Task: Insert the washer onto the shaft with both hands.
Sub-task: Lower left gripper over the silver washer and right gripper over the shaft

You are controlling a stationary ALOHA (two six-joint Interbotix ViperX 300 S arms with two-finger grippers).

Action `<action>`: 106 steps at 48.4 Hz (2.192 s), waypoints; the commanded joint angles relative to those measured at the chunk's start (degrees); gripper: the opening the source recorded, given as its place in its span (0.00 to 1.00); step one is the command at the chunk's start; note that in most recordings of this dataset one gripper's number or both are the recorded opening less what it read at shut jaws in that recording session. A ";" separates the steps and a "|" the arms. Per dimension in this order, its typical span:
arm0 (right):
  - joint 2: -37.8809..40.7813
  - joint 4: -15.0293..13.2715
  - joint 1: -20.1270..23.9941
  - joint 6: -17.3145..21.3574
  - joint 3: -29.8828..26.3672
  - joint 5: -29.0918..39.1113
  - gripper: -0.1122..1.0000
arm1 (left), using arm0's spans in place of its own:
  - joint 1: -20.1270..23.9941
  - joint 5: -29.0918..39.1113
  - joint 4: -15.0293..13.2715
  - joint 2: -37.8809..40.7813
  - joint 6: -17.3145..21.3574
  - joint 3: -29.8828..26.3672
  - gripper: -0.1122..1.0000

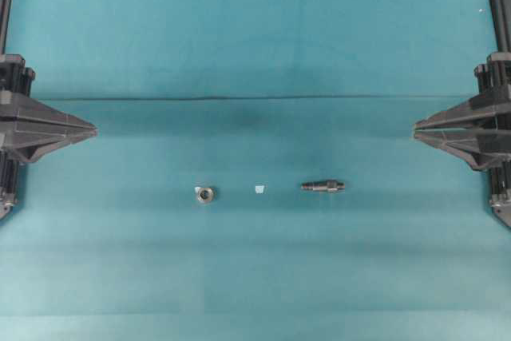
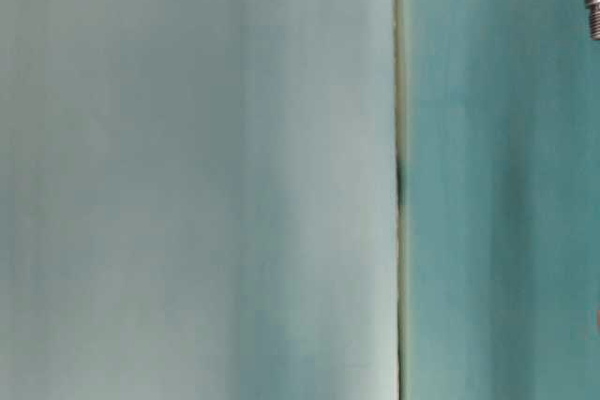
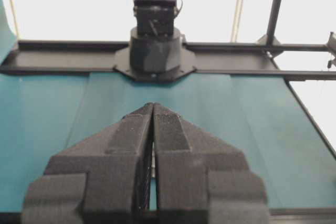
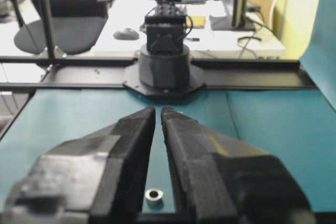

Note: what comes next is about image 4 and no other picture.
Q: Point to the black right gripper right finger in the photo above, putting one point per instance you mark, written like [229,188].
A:
[217,178]

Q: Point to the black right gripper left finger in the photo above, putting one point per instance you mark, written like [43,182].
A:
[97,178]

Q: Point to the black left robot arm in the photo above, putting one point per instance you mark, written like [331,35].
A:
[164,45]

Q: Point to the teal table cloth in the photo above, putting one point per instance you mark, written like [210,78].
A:
[296,126]

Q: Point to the black computer mouse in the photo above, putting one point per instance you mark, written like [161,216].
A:
[126,34]

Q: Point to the white office desk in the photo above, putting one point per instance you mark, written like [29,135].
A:
[202,42]

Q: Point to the black office chair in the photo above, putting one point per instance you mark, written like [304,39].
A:
[77,25]

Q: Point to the black computer monitor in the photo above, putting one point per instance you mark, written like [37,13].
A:
[235,17]

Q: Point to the black aluminium frame rail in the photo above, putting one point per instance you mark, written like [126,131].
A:
[122,72]

